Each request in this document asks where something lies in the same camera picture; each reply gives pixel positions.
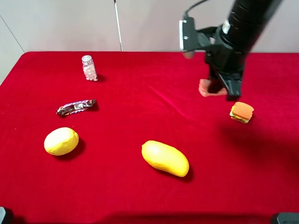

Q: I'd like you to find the black device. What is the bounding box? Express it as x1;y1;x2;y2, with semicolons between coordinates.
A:
271;212;299;224
0;207;14;224

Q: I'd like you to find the pink wafer block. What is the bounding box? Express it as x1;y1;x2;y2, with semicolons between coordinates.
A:
199;79;227;97

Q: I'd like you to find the red velvet tablecloth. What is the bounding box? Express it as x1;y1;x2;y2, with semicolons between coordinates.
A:
0;52;299;224

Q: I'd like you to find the dark chocolate bar wrapper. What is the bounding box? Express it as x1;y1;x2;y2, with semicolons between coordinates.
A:
56;99;96;116

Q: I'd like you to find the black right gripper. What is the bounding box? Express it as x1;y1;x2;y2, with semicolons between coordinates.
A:
204;27;248;101

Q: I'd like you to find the yellow mango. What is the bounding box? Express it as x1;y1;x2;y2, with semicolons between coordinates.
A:
142;140;189;177

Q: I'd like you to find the black device bottom left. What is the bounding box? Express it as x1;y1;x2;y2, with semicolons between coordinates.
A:
0;207;14;224

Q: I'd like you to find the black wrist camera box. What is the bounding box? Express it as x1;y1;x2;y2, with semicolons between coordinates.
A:
179;15;217;59

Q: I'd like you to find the yellow lemon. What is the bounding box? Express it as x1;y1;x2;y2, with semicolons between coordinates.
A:
44;127;79;156

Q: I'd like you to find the toy sandwich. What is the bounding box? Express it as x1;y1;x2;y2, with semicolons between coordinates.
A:
229;102;254;124

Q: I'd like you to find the glass bottle of white candies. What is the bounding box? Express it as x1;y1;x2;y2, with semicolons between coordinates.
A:
81;55;98;82

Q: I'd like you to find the black cable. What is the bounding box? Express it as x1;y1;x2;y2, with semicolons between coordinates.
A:
183;0;208;17

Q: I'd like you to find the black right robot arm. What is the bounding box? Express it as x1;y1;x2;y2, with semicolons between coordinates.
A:
200;0;281;101

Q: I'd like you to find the black device bottom right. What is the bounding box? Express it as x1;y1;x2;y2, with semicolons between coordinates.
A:
271;212;299;224

